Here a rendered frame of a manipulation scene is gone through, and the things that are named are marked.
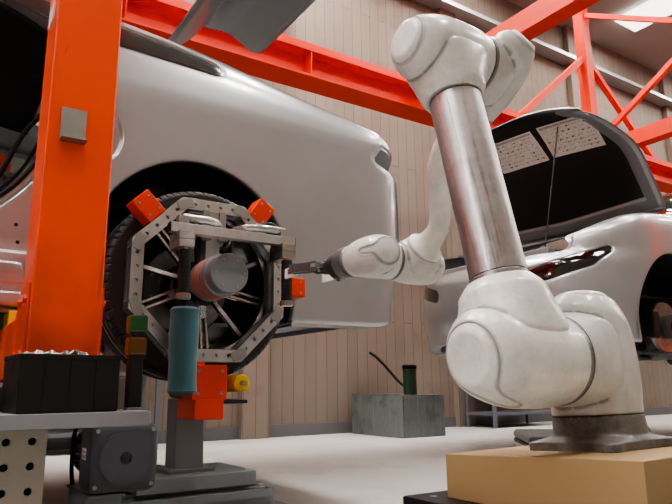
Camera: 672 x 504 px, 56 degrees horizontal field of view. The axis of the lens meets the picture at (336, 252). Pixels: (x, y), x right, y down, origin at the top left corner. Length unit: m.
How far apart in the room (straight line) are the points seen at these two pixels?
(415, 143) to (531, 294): 7.52
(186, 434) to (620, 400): 1.48
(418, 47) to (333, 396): 6.08
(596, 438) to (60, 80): 1.44
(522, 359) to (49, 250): 1.12
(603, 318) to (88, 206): 1.20
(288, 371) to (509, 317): 5.87
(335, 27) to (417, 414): 4.81
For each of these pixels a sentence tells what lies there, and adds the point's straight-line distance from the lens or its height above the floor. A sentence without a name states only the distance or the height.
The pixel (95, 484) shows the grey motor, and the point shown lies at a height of 0.26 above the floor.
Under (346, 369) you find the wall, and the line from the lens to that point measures 7.20.
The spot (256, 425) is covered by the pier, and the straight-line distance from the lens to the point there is 6.54.
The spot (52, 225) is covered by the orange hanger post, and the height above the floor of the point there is 0.88.
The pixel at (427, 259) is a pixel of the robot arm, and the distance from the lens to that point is 1.67.
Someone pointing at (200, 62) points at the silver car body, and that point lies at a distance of 2.62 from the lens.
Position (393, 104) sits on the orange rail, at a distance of 5.83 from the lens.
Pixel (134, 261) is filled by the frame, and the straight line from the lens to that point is 2.06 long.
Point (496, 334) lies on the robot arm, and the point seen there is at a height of 0.57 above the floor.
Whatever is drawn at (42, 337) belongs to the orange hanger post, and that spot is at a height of 0.61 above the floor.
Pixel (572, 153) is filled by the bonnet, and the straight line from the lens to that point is 5.02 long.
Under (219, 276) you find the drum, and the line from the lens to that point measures 1.99.
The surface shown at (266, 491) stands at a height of 0.16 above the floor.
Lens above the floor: 0.50
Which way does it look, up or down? 12 degrees up
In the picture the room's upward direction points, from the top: 1 degrees counter-clockwise
